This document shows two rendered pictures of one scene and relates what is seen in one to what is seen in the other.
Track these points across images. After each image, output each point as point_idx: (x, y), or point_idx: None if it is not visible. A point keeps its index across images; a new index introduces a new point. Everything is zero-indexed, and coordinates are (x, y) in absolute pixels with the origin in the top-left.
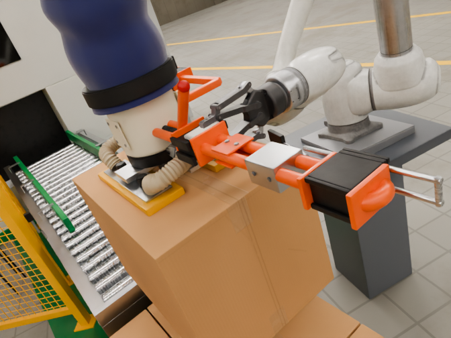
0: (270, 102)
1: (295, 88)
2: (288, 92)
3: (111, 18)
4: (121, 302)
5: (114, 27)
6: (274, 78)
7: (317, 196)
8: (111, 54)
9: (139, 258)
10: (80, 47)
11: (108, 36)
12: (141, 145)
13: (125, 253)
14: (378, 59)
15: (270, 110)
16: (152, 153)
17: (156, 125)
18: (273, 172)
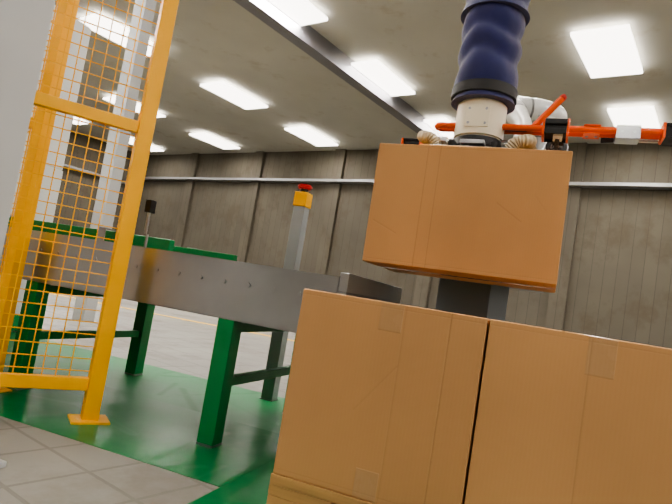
0: (564, 144)
1: (568, 148)
2: (567, 147)
3: (519, 55)
4: (358, 282)
5: (517, 59)
6: None
7: (669, 132)
8: (513, 68)
9: (515, 174)
10: (500, 55)
11: (514, 60)
12: (495, 128)
13: (449, 198)
14: None
15: (560, 150)
16: (497, 136)
17: (504, 122)
18: (640, 127)
